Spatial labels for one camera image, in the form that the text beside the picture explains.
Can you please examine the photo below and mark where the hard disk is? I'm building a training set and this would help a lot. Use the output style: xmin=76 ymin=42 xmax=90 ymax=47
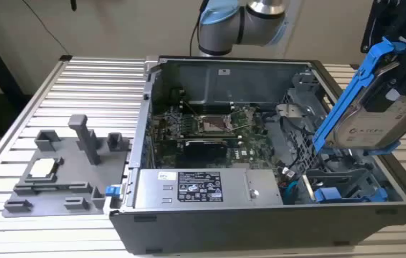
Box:
xmin=312 ymin=36 xmax=406 ymax=158

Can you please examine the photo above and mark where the black disk wire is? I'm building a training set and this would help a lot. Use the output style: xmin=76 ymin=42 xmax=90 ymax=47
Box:
xmin=323 ymin=154 xmax=356 ymax=169
xmin=279 ymin=116 xmax=315 ymax=169

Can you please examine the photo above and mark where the blue disk carrier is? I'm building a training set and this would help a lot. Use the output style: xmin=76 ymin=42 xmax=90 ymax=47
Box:
xmin=314 ymin=187 xmax=389 ymax=204

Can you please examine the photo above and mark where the perforated metal drive cage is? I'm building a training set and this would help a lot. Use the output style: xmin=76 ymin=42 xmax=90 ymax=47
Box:
xmin=276 ymin=72 xmax=343 ymax=169

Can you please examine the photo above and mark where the metal socket cover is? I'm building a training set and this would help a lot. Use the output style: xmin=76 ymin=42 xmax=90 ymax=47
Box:
xmin=226 ymin=106 xmax=259 ymax=132

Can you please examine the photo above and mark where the green motherboard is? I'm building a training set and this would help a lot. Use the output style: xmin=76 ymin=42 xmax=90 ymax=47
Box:
xmin=151 ymin=106 xmax=283 ymax=170

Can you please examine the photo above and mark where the CPU socket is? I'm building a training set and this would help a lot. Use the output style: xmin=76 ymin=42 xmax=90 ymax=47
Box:
xmin=191 ymin=114 xmax=236 ymax=134

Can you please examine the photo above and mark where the thin metal locking lever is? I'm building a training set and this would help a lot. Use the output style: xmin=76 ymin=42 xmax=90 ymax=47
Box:
xmin=182 ymin=99 xmax=200 ymax=119

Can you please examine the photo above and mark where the silver power supply unit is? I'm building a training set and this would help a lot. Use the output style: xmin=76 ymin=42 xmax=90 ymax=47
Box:
xmin=132 ymin=168 xmax=283 ymax=209

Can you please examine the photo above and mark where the black graphics card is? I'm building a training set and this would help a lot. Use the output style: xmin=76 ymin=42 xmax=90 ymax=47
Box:
xmin=176 ymin=138 xmax=239 ymax=169

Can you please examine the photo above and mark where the black open PC case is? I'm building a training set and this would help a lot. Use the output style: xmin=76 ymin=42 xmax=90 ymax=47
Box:
xmin=108 ymin=55 xmax=406 ymax=255

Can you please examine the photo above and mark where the blue case latch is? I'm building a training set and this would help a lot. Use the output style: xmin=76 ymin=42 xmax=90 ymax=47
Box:
xmin=104 ymin=185 xmax=122 ymax=200

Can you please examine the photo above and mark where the grey parts rack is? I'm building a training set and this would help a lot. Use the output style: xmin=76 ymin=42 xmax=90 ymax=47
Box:
xmin=2 ymin=114 xmax=132 ymax=218

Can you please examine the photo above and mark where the silver CPU chip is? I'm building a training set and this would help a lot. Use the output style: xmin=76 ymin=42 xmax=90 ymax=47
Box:
xmin=27 ymin=158 xmax=63 ymax=180

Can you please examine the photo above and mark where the black arm base cable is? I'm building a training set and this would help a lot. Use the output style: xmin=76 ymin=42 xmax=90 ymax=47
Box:
xmin=188 ymin=0 xmax=214 ymax=56

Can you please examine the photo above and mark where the black wire with white label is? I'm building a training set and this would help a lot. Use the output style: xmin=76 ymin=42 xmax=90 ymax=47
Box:
xmin=278 ymin=166 xmax=296 ymax=178

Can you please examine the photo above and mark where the blue data cable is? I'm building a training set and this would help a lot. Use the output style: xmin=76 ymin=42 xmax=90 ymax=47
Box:
xmin=280 ymin=180 xmax=299 ymax=205

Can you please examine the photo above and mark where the thin black wall cable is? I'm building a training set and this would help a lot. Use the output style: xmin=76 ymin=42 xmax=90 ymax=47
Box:
xmin=22 ymin=0 xmax=70 ymax=56

